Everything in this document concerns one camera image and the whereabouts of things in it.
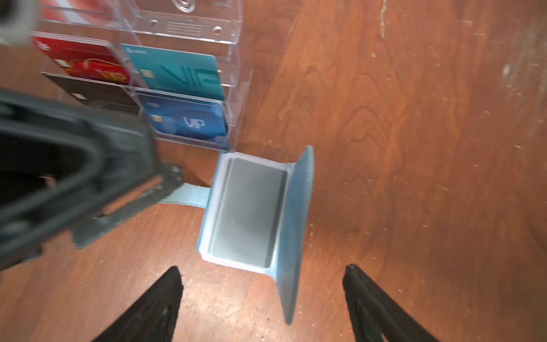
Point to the teal blue cards stack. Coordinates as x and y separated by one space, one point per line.
183 95

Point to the clear acrylic card organizer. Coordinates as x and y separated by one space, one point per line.
203 27

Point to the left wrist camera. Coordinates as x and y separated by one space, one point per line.
18 19

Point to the red black cards stack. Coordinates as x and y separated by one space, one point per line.
90 71

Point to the blue leather card holder wallet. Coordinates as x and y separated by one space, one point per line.
285 266

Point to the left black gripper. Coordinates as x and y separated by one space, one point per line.
62 163

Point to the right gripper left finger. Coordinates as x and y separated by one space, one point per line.
153 316

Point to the red white card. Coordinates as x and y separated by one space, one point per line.
92 13

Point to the grey card in wallet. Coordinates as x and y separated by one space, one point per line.
248 218

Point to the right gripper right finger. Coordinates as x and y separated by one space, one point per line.
374 315

